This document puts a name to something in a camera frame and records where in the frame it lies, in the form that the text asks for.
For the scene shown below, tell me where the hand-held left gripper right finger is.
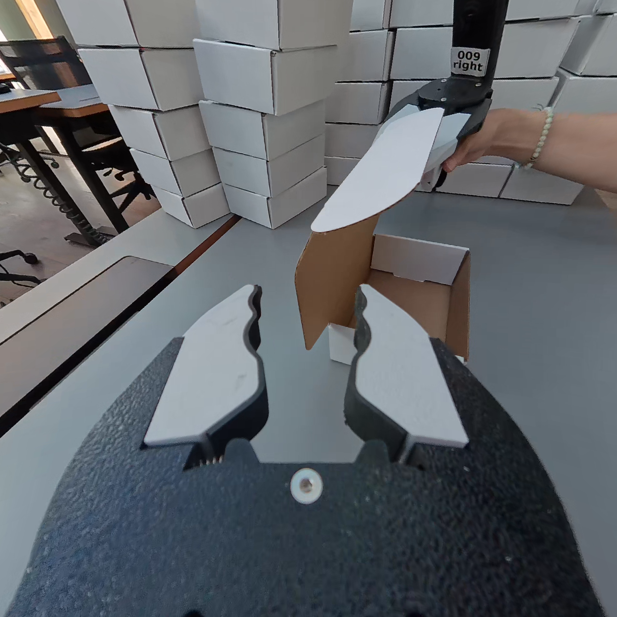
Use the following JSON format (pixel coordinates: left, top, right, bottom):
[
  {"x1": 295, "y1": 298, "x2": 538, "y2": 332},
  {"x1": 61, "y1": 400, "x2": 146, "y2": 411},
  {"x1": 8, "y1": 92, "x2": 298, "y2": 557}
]
[{"x1": 343, "y1": 283, "x2": 470, "y2": 464}]

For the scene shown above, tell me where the stack of white closed boxes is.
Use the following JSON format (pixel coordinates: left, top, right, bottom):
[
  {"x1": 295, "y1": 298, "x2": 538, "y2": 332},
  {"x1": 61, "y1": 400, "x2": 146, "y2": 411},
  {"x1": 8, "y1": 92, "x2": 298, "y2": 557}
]
[{"x1": 55, "y1": 0, "x2": 617, "y2": 230}]

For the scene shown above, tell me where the grey desk cable cover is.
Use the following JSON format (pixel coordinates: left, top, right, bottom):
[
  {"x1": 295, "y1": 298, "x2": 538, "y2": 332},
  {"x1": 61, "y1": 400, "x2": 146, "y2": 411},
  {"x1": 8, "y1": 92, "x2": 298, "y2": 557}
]
[{"x1": 0, "y1": 255, "x2": 175, "y2": 420}]

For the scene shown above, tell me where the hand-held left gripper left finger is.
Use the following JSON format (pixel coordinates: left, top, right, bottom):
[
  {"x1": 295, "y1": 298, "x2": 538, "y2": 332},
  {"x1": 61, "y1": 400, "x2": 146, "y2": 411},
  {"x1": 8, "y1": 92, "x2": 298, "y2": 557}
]
[{"x1": 143, "y1": 283, "x2": 270, "y2": 469}]

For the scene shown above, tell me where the black mesh chair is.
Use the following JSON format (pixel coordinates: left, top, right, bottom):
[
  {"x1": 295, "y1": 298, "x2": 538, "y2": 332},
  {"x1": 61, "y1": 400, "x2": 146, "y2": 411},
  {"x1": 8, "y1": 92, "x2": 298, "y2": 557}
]
[{"x1": 0, "y1": 36, "x2": 94, "y2": 94}]

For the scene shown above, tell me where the wooden desk with black frame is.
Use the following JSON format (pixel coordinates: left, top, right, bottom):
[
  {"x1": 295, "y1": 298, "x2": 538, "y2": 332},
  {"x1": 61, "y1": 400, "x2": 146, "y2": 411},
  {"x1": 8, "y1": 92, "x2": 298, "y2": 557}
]
[{"x1": 0, "y1": 89, "x2": 128, "y2": 247}]

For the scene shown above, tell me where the white cardboard box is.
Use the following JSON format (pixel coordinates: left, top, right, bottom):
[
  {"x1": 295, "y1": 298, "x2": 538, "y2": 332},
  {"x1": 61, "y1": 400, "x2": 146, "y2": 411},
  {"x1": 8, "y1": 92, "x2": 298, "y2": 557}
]
[{"x1": 295, "y1": 107, "x2": 471, "y2": 365}]

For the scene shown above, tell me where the pale bead bracelet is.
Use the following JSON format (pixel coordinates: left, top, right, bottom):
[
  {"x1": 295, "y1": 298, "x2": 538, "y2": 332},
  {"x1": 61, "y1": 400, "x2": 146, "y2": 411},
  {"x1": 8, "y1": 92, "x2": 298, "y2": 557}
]
[{"x1": 518, "y1": 107, "x2": 555, "y2": 170}]

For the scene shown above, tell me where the person's right hand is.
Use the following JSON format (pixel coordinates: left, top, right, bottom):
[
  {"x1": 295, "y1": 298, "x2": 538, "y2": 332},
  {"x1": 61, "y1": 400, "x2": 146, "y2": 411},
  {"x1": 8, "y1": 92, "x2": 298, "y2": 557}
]
[{"x1": 441, "y1": 108, "x2": 539, "y2": 174}]

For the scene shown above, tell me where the black coiled cable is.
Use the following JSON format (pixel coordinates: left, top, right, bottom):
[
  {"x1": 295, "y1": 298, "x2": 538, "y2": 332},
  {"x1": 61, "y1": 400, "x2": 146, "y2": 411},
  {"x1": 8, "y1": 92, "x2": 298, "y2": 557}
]
[{"x1": 4, "y1": 145, "x2": 109, "y2": 242}]

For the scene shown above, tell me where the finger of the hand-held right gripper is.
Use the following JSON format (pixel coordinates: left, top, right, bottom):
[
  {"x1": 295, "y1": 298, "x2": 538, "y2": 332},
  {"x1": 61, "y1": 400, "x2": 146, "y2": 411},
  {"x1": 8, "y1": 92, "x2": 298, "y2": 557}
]
[
  {"x1": 420, "y1": 113, "x2": 475, "y2": 190},
  {"x1": 386, "y1": 94, "x2": 425, "y2": 138}
]

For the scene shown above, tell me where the person's right forearm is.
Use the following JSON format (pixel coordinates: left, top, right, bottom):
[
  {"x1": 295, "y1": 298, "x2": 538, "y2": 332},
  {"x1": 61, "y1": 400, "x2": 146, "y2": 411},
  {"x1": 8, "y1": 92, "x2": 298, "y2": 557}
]
[{"x1": 530, "y1": 110, "x2": 617, "y2": 190}]

